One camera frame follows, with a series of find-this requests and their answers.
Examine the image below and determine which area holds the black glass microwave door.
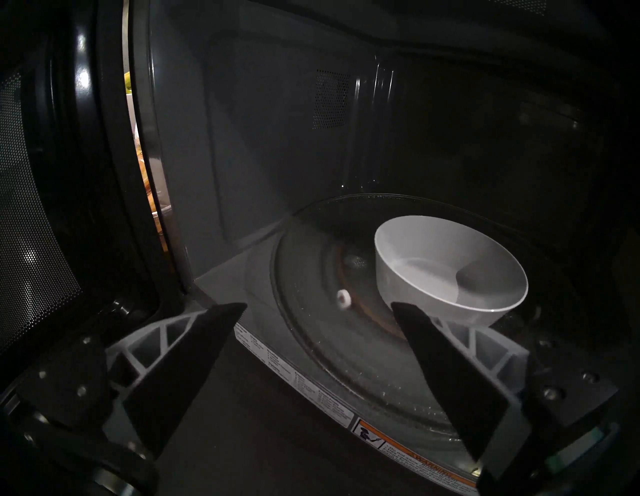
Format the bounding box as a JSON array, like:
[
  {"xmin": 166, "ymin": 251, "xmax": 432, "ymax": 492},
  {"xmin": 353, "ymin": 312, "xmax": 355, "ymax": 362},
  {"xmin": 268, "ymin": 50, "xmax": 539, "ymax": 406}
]
[{"xmin": 0, "ymin": 0, "xmax": 193, "ymax": 386}]

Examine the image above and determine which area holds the glass microwave turntable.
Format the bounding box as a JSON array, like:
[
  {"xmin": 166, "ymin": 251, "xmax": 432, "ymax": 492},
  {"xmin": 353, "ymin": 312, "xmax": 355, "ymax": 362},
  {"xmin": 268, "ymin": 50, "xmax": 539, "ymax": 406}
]
[{"xmin": 270, "ymin": 193, "xmax": 576, "ymax": 453}]

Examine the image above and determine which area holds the pink bowl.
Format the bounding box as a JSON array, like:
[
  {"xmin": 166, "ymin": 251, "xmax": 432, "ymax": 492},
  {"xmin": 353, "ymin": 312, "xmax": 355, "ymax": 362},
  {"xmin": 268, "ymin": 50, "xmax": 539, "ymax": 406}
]
[{"xmin": 374, "ymin": 215, "xmax": 529, "ymax": 328}]

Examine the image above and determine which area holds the black microwave oven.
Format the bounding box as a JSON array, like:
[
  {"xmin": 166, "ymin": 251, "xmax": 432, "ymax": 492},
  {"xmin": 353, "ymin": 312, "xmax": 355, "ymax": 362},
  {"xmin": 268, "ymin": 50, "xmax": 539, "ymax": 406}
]
[{"xmin": 127, "ymin": 0, "xmax": 640, "ymax": 496}]

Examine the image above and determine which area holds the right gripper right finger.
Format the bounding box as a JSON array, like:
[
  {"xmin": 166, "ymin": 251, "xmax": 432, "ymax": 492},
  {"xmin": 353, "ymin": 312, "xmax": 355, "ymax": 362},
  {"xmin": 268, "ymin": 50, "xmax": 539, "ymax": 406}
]
[{"xmin": 391, "ymin": 301, "xmax": 621, "ymax": 490}]

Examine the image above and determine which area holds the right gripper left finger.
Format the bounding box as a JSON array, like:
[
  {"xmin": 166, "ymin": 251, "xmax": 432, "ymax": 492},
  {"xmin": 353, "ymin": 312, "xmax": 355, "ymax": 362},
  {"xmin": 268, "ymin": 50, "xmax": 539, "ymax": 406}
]
[{"xmin": 15, "ymin": 302, "xmax": 248, "ymax": 458}]

